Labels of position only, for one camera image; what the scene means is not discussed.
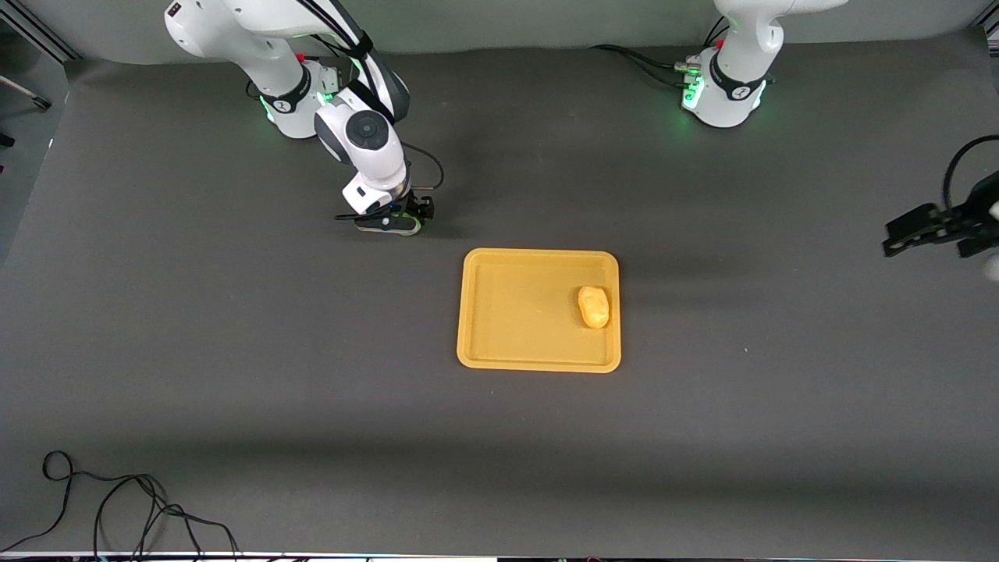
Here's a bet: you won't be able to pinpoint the yellow potato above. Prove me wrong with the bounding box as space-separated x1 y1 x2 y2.
577 285 611 329

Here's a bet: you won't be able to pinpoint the yellow plastic tray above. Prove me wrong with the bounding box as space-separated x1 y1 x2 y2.
456 247 623 374

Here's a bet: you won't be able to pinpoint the dark grey table mat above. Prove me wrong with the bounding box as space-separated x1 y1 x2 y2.
0 27 999 557

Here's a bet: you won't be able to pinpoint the thin black stand leg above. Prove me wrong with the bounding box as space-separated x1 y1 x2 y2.
0 74 54 112

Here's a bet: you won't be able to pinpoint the black right arm base cables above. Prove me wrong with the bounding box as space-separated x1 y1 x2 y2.
306 53 358 101

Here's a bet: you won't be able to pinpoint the black arm base cables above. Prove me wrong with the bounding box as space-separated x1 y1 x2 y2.
588 43 703 88
306 53 358 101

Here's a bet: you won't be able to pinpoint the black left arm base cables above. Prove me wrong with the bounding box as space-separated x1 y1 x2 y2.
588 43 703 88

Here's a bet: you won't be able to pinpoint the aluminium frame rail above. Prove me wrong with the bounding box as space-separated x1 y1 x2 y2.
0 11 82 63

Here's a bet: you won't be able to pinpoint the thin black floor cable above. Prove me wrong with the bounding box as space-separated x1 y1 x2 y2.
0 450 240 560

